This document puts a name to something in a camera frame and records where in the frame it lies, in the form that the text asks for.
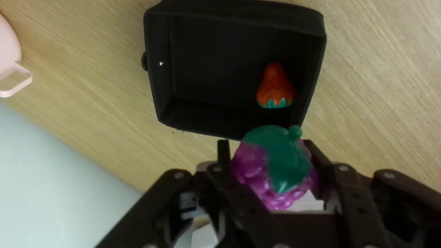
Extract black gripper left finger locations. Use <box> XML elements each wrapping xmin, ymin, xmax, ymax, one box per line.
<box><xmin>217</xmin><ymin>139</ymin><xmax>230</xmax><ymax>164</ymax></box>

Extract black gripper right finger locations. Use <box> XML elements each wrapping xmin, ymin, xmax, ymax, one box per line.
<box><xmin>305</xmin><ymin>139</ymin><xmax>335</xmax><ymax>184</ymax></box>

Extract purple toy grapes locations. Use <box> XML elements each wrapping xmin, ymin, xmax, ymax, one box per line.
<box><xmin>230</xmin><ymin>125</ymin><xmax>317</xmax><ymax>210</ymax></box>

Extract red toy strawberry green top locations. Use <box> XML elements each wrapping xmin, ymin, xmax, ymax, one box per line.
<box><xmin>257</xmin><ymin>62</ymin><xmax>297</xmax><ymax>109</ymax></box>

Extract black rectangular bowl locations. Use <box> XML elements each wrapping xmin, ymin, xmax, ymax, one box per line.
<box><xmin>142</xmin><ymin>0</ymin><xmax>327</xmax><ymax>139</ymax></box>

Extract green plant in pink pot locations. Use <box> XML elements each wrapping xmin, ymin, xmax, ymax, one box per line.
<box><xmin>0</xmin><ymin>13</ymin><xmax>33</xmax><ymax>97</ymax></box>

